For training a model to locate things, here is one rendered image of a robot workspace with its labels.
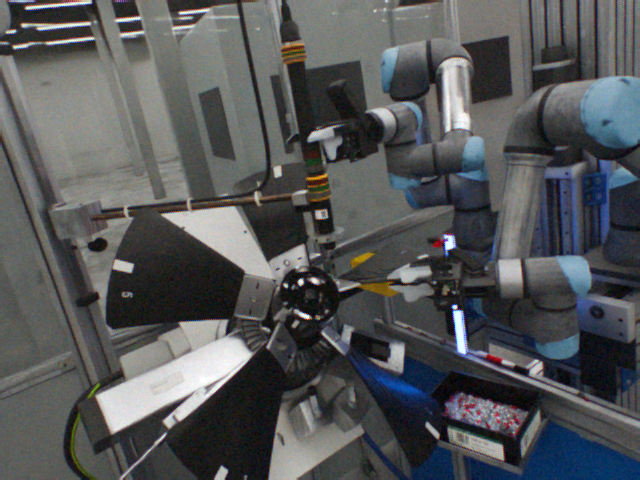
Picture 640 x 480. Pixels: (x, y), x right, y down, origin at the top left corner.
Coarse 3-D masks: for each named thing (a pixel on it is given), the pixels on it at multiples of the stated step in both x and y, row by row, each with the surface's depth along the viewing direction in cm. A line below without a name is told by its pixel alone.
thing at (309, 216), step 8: (296, 192) 101; (296, 200) 99; (304, 200) 99; (296, 208) 99; (304, 208) 99; (312, 208) 100; (304, 216) 100; (312, 216) 100; (312, 224) 100; (312, 232) 101; (336, 232) 99; (344, 232) 101; (312, 240) 100; (320, 240) 98; (328, 240) 98
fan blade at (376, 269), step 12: (384, 252) 120; (396, 252) 119; (420, 252) 119; (360, 264) 116; (372, 264) 114; (384, 264) 113; (396, 264) 111; (348, 276) 108; (360, 276) 106; (372, 276) 105; (384, 276) 105
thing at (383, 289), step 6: (360, 258) 153; (366, 258) 152; (354, 264) 153; (390, 282) 143; (366, 288) 152; (372, 288) 149; (378, 288) 147; (384, 288) 145; (390, 288) 144; (384, 294) 145; (390, 294) 144
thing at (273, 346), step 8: (280, 328) 93; (272, 336) 91; (280, 336) 93; (288, 336) 96; (272, 344) 91; (280, 344) 93; (288, 344) 96; (296, 344) 98; (272, 352) 91; (280, 352) 93; (288, 352) 96; (280, 360) 93; (288, 360) 96; (288, 368) 96
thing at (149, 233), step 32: (160, 224) 92; (128, 256) 91; (160, 256) 92; (192, 256) 93; (224, 256) 94; (128, 288) 91; (160, 288) 92; (192, 288) 93; (224, 288) 95; (128, 320) 92; (160, 320) 93; (192, 320) 95
